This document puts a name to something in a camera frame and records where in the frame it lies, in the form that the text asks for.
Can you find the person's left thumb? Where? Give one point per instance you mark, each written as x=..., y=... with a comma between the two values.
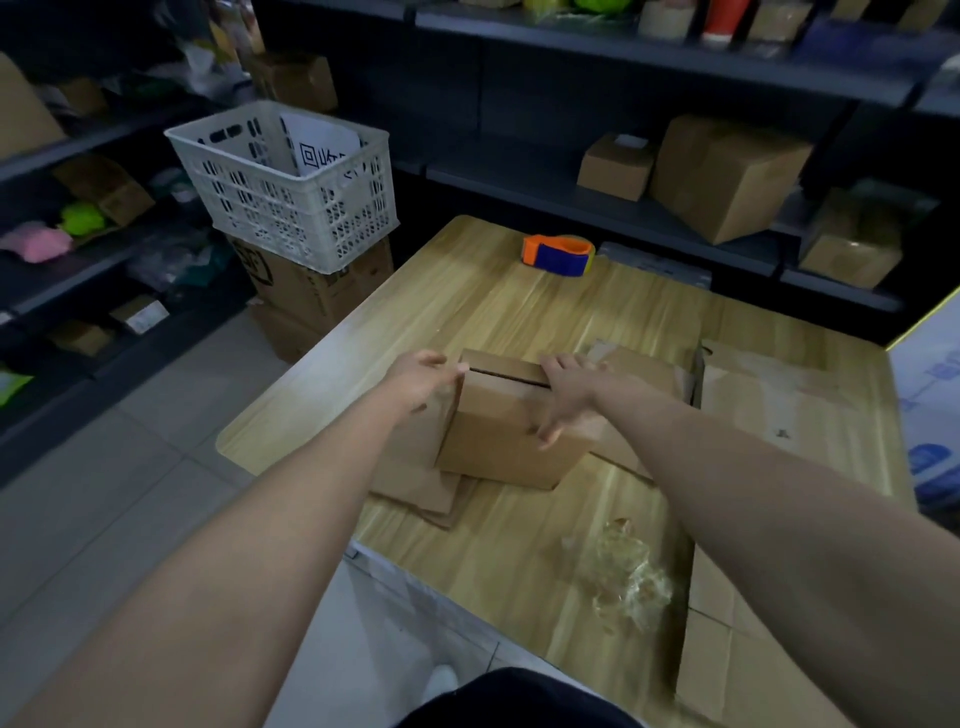
x=454, y=372

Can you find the large flattened cardboard box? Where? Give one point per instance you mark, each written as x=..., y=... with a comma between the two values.
x=780, y=405

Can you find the small tan box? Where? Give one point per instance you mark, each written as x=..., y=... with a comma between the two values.
x=778, y=19
x=664, y=19

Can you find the orange and blue tape dispenser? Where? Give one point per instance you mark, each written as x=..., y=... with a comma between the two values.
x=559, y=255

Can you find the pink soft item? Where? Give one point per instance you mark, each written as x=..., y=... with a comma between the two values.
x=36, y=243

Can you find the open brown cardboard box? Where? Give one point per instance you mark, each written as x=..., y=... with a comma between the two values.
x=105, y=187

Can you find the orange bottle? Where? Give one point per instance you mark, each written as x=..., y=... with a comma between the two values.
x=724, y=19

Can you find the large brown cardboard box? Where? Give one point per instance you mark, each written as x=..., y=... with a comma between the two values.
x=724, y=176

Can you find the dark metal side shelf rack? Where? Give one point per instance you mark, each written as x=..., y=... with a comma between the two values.
x=82, y=277

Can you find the small brown cardboard box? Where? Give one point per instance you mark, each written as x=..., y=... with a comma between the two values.
x=495, y=435

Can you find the white box with blue print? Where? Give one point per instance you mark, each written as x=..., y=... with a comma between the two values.
x=930, y=405

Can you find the white printed paper sheet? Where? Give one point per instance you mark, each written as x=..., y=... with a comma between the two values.
x=322, y=150

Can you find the person's right forearm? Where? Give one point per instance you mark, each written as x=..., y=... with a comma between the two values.
x=787, y=540

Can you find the person's white shoe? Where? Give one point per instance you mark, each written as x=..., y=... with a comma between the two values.
x=441, y=681

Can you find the tall tan cardboard box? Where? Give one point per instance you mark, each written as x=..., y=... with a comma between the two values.
x=22, y=112

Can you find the person's left hand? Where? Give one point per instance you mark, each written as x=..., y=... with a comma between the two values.
x=416, y=382

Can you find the person's dark clothing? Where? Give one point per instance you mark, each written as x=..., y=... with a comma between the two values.
x=517, y=701

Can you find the small box with white label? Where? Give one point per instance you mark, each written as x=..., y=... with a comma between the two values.
x=141, y=315

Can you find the small flat brown box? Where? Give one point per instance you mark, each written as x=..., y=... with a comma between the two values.
x=81, y=337

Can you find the printed brown carton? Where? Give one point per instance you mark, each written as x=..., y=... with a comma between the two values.
x=322, y=289

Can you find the small labelled cardboard box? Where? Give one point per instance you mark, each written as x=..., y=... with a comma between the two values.
x=615, y=169

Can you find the green plastic packet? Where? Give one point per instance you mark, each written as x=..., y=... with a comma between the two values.
x=11, y=384

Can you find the white plastic lattice basket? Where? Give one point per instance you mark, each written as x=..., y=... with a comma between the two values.
x=292, y=202

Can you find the plain brown carton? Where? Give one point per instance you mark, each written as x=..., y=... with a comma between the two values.
x=285, y=337

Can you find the person's right hand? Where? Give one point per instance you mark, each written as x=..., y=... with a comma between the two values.
x=577, y=394

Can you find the person's right thumb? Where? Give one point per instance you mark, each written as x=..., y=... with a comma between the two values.
x=553, y=433

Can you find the person's left forearm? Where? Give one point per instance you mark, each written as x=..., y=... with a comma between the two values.
x=225, y=585

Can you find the medium brown cardboard box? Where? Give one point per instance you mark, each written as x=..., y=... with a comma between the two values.
x=851, y=247

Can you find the bright green soft item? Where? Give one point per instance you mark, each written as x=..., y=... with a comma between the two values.
x=82, y=219

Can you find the crumpled clear tape wad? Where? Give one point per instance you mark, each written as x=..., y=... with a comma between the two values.
x=626, y=577

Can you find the dark metal shelving unit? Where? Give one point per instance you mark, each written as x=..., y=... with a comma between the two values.
x=525, y=172

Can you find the flattened small cardboard sheet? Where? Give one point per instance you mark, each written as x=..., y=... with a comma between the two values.
x=412, y=472

